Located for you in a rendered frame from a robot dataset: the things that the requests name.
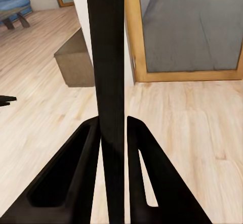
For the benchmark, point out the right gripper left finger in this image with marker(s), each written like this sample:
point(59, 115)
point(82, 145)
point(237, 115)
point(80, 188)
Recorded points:
point(63, 191)

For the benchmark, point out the poster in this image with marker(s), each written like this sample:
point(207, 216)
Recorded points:
point(107, 30)

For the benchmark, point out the sofa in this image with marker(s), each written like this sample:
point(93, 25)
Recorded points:
point(12, 4)

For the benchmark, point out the cabinet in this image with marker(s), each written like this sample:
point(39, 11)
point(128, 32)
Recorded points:
point(75, 63)

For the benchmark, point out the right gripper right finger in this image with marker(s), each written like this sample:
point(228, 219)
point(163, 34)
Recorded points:
point(176, 203)

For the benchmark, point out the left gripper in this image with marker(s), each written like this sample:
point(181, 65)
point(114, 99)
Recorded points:
point(4, 100)

